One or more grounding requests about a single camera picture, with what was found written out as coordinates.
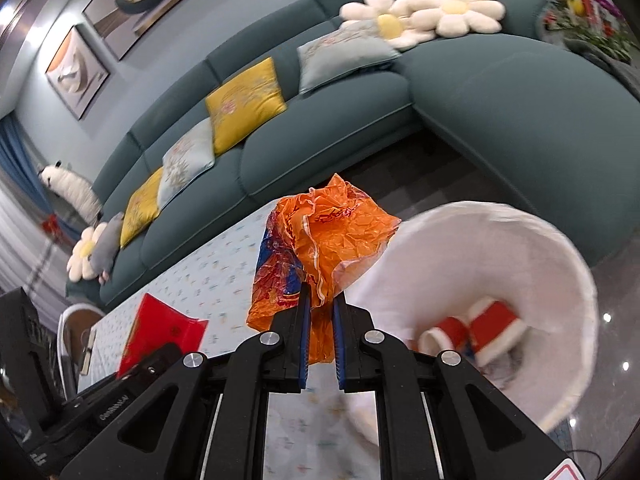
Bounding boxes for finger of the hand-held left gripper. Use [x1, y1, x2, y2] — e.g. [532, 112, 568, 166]
[117, 342, 187, 397]

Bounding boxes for grey mouse plush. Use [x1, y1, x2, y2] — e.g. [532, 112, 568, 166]
[85, 211, 125, 283]

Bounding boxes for potted orchid plants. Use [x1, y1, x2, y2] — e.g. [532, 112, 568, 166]
[542, 0, 636, 61]

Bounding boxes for teal corner sofa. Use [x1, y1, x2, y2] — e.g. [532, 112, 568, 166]
[65, 0, 640, 311]

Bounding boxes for yellow embroidered cushion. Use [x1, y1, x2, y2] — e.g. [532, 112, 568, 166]
[120, 166, 166, 249]
[205, 56, 289, 157]

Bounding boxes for white chair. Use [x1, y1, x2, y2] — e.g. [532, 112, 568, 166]
[56, 304, 106, 396]

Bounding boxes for red paper packet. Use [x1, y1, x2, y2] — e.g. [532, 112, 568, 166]
[116, 294, 210, 380]

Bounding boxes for grey blanket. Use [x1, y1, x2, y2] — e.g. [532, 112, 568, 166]
[570, 40, 640, 106]

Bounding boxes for red hanging ornament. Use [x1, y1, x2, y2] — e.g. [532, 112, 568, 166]
[42, 212, 68, 243]

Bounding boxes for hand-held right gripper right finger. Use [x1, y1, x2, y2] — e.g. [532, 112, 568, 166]
[333, 292, 583, 480]

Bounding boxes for small white flower pillow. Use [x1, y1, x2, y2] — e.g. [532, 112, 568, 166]
[66, 225, 108, 282]

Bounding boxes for orange plastic wrapper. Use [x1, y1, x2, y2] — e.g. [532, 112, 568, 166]
[246, 172, 402, 365]

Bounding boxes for white panda plush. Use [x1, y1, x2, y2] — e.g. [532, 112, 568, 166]
[37, 160, 103, 223]

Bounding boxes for black cable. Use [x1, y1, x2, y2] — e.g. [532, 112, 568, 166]
[567, 447, 608, 466]

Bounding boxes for patterned tablecloth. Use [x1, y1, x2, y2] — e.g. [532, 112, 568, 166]
[75, 195, 381, 480]

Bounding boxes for light blue embroidered cushion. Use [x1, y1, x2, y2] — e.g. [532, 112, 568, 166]
[296, 20, 403, 96]
[157, 119, 217, 211]

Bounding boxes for waste bin with white liner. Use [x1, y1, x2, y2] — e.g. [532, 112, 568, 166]
[345, 201, 599, 436]

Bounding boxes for blue curtain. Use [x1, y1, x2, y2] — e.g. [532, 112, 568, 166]
[0, 115, 56, 241]

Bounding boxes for large white flower pillow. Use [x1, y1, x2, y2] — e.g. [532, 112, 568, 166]
[340, 0, 441, 51]
[407, 0, 506, 38]

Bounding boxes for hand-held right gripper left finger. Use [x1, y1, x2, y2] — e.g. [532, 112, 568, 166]
[60, 282, 312, 480]

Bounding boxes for wide framed abstract painting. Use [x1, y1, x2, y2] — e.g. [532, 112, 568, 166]
[81, 0, 233, 62]

